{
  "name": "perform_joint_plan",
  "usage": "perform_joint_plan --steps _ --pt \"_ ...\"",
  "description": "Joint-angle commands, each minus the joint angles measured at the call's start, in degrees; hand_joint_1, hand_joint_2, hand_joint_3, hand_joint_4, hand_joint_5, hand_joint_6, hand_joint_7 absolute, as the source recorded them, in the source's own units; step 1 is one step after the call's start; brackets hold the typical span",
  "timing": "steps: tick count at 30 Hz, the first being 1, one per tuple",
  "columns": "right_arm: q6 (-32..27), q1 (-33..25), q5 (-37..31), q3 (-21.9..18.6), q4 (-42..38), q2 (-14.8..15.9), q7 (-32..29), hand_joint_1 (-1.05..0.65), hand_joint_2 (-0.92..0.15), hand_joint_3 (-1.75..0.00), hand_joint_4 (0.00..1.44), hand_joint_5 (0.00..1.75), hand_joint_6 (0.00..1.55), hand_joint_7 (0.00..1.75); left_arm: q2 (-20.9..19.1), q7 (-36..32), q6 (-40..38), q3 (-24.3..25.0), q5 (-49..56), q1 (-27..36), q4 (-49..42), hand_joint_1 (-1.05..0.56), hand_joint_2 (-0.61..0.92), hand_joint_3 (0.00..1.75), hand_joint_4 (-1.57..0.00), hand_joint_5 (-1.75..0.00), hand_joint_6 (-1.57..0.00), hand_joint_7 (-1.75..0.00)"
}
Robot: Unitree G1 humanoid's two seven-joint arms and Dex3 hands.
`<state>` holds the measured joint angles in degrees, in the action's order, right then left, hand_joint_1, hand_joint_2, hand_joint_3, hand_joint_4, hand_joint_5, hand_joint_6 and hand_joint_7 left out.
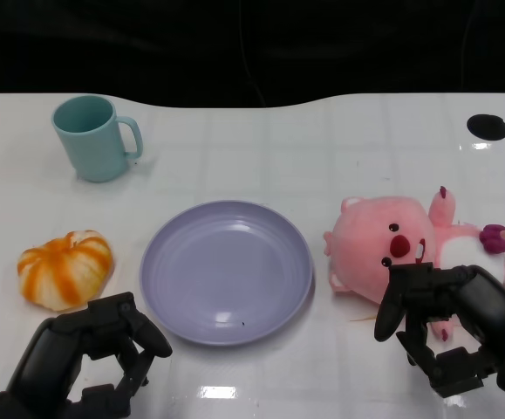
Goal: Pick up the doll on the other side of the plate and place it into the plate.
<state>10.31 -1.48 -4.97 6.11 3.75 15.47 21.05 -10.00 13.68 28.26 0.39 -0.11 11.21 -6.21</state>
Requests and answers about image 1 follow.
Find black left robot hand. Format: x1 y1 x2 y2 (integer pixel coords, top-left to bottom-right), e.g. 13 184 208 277
10 291 174 419

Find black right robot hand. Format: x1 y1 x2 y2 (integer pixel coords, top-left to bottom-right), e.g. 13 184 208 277
373 261 505 399

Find pink plush beaver doll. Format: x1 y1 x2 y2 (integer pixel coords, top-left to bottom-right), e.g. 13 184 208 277
324 186 505 341

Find lavender plastic plate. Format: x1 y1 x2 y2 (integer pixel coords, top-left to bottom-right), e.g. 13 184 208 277
140 199 315 347

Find orange white striped pumpkin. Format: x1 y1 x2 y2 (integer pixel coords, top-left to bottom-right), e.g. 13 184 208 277
17 230 114 313

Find large black table grommet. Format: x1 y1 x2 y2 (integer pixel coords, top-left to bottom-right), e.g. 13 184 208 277
467 113 505 141

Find teal plastic mug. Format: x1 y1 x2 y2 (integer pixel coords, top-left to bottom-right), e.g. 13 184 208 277
51 94 144 183

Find thin dark background cable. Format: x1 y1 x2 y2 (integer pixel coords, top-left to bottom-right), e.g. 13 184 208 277
237 0 267 108

